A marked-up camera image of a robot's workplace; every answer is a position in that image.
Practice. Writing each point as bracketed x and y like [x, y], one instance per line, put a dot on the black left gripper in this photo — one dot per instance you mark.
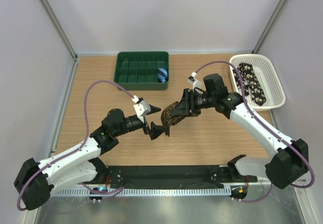
[155, 130]

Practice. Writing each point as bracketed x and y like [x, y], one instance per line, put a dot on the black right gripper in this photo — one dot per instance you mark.
[186, 106]

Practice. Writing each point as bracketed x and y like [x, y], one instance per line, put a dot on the black tie with gold keys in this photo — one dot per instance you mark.
[168, 120]

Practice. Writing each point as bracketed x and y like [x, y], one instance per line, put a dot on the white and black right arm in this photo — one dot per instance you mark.
[288, 159]

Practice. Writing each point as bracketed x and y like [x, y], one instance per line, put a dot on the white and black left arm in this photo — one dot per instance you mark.
[38, 180]

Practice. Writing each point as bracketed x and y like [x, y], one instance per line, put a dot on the rolled blue striped tie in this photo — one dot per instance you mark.
[162, 75]

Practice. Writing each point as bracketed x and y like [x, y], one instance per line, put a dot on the green divided organizer tray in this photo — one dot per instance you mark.
[137, 70]

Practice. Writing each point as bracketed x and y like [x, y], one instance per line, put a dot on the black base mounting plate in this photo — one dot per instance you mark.
[169, 177]

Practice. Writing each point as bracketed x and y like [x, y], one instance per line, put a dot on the black tie with white pattern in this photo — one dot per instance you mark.
[251, 84]

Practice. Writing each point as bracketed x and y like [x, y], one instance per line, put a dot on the white perforated plastic basket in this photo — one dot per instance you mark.
[266, 74]

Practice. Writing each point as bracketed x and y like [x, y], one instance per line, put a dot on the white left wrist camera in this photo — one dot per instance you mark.
[141, 107]

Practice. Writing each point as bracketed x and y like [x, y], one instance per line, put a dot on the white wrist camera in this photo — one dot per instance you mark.
[141, 107]
[196, 84]

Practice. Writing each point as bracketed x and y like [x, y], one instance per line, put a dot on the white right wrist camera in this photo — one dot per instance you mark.
[196, 84]

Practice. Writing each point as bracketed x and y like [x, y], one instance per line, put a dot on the white slotted cable duct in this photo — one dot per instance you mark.
[83, 192]

